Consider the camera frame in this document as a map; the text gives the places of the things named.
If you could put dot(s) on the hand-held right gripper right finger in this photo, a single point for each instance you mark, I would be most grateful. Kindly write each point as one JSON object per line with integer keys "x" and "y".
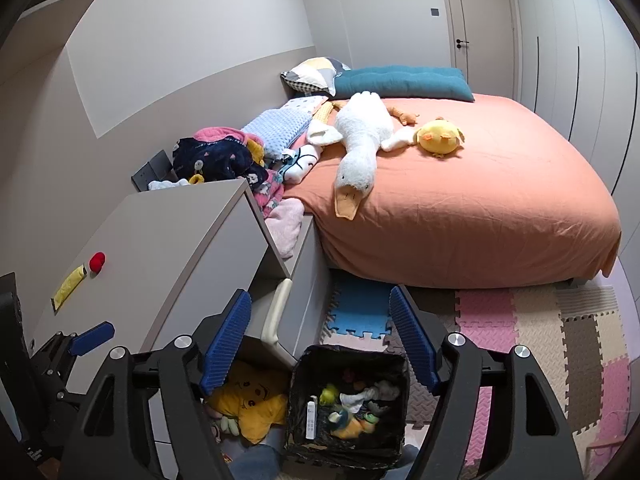
{"x": 415, "y": 337}

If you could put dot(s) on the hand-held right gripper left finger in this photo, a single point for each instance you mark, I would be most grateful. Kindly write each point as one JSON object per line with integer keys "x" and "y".
{"x": 222, "y": 347}

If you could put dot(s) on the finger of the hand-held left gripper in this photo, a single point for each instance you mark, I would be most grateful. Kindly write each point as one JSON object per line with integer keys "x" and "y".
{"x": 92, "y": 335}

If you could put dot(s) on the yellow packet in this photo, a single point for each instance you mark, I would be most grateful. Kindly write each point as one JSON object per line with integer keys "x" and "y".
{"x": 70, "y": 287}

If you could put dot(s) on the red ball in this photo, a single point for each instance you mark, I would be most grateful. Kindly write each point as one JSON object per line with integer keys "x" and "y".
{"x": 96, "y": 261}

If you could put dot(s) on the black trash bin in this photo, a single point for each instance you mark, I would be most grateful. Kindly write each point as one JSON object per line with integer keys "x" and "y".
{"x": 390, "y": 445}

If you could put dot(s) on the white and blue packet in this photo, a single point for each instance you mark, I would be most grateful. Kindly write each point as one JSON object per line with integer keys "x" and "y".
{"x": 336, "y": 416}

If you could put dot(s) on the grey and white rolled cloth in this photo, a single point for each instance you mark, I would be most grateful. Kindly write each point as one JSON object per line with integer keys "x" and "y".
{"x": 385, "y": 389}

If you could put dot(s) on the yellow star plush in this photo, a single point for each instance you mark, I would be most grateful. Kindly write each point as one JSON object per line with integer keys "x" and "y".
{"x": 250, "y": 402}

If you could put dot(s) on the beige corner guard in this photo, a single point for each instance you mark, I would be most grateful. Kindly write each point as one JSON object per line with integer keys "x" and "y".
{"x": 276, "y": 310}

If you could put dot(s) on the pink and green plush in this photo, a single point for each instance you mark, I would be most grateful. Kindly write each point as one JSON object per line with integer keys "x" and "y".
{"x": 227, "y": 422}

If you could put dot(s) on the white crumpled cloth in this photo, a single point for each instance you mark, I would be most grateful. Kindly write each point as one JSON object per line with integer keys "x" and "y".
{"x": 352, "y": 400}

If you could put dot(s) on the green and yellow item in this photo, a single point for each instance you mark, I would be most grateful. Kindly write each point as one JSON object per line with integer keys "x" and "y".
{"x": 329, "y": 394}

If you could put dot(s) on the grey bedside cabinet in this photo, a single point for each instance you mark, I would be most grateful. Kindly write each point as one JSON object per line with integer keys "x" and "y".
{"x": 310, "y": 280}

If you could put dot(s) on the white stick device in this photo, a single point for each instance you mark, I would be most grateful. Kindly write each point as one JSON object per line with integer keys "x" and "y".
{"x": 310, "y": 417}

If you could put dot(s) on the puzzle foam floor mat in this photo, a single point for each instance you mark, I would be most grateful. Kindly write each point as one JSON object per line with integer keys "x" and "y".
{"x": 530, "y": 330}

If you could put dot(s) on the grey dresser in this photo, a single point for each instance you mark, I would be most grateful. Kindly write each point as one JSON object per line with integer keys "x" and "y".
{"x": 165, "y": 240}

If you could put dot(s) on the person's blue jeans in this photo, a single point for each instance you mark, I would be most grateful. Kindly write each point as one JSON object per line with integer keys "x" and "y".
{"x": 255, "y": 465}

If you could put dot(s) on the pale pink fluffy blanket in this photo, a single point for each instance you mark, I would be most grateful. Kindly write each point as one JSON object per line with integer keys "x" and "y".
{"x": 284, "y": 227}

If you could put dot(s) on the bed with orange sheet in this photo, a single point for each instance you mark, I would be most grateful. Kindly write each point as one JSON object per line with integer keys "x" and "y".
{"x": 475, "y": 195}

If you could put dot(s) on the pink patterned garment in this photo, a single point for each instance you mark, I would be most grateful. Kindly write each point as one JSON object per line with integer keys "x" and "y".
{"x": 269, "y": 192}

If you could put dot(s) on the pale blue cloth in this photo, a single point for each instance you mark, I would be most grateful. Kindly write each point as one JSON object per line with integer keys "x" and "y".
{"x": 165, "y": 185}

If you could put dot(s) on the navy printed blanket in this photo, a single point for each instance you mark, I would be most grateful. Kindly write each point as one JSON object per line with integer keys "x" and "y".
{"x": 215, "y": 157}

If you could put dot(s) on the white printed cloth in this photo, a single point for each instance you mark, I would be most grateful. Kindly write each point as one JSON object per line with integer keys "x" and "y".
{"x": 300, "y": 161}

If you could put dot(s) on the yellow chick plush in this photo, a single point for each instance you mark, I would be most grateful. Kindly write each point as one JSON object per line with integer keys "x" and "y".
{"x": 440, "y": 136}

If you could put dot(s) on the white goose plush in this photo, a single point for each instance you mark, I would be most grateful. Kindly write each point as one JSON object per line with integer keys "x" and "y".
{"x": 360, "y": 137}

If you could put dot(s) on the pink towel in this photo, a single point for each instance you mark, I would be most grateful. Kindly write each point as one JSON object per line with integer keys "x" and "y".
{"x": 215, "y": 132}

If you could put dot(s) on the wooden chair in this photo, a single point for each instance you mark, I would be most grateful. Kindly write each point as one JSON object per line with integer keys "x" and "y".
{"x": 607, "y": 442}

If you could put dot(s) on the light blue blanket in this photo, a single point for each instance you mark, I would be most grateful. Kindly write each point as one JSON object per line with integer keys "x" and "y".
{"x": 277, "y": 127}

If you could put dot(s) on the teal pillow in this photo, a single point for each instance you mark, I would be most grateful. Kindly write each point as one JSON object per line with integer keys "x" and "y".
{"x": 400, "y": 81}

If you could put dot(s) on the white dotted pillow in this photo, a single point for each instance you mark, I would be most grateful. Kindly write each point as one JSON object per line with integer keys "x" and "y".
{"x": 305, "y": 103}

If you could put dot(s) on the patchwork patterned pillow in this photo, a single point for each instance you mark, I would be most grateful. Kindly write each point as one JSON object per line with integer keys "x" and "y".
{"x": 312, "y": 74}

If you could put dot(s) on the grey door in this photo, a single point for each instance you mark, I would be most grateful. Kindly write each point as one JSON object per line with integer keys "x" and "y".
{"x": 485, "y": 25}

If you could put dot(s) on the white wardrobe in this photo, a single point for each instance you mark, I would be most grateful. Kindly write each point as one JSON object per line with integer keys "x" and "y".
{"x": 575, "y": 45}

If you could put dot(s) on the dark grey wall panel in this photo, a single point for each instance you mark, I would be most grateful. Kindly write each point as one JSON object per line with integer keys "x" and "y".
{"x": 150, "y": 170}

